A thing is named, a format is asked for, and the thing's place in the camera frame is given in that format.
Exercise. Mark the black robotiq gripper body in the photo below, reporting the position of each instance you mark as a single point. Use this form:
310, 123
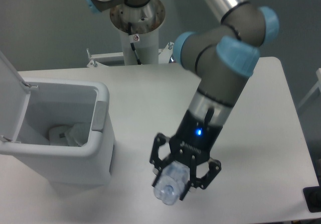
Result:
192, 142

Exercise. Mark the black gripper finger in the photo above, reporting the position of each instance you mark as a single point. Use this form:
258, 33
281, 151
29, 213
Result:
203, 182
160, 164

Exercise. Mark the clear plastic water bottle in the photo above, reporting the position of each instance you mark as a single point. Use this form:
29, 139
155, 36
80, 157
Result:
171, 183

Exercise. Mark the white plastic bag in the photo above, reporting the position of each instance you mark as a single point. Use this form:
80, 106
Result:
77, 135

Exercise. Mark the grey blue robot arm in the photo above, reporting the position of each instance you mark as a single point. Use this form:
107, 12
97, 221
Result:
224, 59

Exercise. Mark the white paper trash in bin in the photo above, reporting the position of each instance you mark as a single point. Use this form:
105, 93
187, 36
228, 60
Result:
57, 136

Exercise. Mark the white plastic trash can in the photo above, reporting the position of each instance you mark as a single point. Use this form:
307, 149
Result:
61, 102

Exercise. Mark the white trash can lid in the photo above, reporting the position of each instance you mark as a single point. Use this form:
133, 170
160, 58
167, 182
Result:
15, 96

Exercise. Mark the black device at table edge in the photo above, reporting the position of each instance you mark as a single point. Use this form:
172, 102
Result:
312, 198

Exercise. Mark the white pedestal base frame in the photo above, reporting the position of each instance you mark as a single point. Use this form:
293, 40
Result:
165, 56

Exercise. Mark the white furniture frame right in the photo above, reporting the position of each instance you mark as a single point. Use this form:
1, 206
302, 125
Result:
311, 95

